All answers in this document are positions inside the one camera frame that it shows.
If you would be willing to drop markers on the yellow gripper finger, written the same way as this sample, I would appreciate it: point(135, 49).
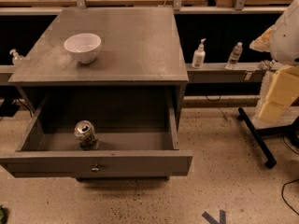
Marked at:
point(262, 43)
point(278, 92)

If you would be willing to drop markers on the crushed 7up soda can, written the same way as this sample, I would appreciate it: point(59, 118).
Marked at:
point(86, 135)

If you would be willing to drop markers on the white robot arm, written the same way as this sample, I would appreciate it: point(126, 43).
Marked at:
point(284, 47)

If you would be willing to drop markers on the grey cabinet with counter top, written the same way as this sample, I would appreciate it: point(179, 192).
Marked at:
point(140, 51)

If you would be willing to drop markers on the grey open top drawer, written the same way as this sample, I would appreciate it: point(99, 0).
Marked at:
point(137, 133)

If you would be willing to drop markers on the round metal drawer knob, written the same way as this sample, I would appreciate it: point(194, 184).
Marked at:
point(95, 169)

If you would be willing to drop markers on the crumpled clear plastic wrap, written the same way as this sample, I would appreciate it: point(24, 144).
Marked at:
point(267, 65)

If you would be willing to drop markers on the clear plastic water bottle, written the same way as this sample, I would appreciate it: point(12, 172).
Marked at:
point(234, 56)

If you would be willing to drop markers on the black wheeled stand base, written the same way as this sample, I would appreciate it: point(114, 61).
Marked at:
point(291, 131)

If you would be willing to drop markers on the white pump lotion bottle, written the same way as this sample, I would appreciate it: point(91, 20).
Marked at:
point(199, 55)

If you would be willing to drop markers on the white ceramic bowl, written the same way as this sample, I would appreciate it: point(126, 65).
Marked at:
point(84, 48)

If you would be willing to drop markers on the clear pump sanitizer bottle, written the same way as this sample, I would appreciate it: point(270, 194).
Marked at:
point(16, 57)

